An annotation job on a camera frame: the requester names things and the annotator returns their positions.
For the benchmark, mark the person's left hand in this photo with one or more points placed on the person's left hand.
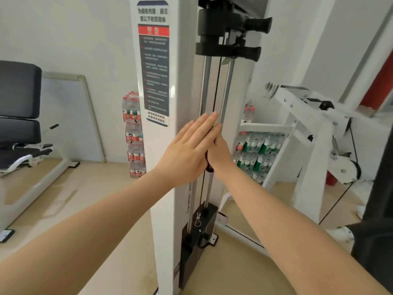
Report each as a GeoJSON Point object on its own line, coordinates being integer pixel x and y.
{"type": "Point", "coordinates": [187, 153]}

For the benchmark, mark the person's right hand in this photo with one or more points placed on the person's right hand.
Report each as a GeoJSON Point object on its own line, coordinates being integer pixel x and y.
{"type": "Point", "coordinates": [222, 159]}

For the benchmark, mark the dark grey cleaning cloth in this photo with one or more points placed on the dark grey cleaning cloth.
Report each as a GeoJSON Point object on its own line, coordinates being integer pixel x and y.
{"type": "Point", "coordinates": [209, 165]}

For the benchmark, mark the white gym machine frame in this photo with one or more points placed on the white gym machine frame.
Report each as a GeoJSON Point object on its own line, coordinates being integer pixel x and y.
{"type": "Point", "coordinates": [159, 141]}

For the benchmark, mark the person's left forearm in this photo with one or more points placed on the person's left forearm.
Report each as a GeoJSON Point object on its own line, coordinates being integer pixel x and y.
{"type": "Point", "coordinates": [76, 236]}

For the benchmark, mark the person's right forearm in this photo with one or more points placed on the person's right forearm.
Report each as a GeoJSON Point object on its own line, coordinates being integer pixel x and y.
{"type": "Point", "coordinates": [291, 236]}

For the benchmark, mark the stack of water bottle packs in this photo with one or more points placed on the stack of water bottle packs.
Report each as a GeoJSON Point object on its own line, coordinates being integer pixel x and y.
{"type": "Point", "coordinates": [132, 135]}

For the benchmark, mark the chrome guide rod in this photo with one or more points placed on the chrome guide rod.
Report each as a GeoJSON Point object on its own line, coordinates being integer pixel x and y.
{"type": "Point", "coordinates": [227, 86]}
{"type": "Point", "coordinates": [205, 82]}

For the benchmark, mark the dark warning label sticker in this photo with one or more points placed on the dark warning label sticker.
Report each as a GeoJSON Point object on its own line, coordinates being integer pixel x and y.
{"type": "Point", "coordinates": [153, 73]}

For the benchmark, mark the framed whiteboard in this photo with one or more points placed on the framed whiteboard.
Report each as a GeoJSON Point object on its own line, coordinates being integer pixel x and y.
{"type": "Point", "coordinates": [70, 119]}

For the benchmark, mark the black pulley carriage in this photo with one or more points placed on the black pulley carriage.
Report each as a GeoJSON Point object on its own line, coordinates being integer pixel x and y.
{"type": "Point", "coordinates": [215, 24]}

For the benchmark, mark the black padded weight bench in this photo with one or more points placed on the black padded weight bench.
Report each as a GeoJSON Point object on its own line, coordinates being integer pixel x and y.
{"type": "Point", "coordinates": [18, 89]}

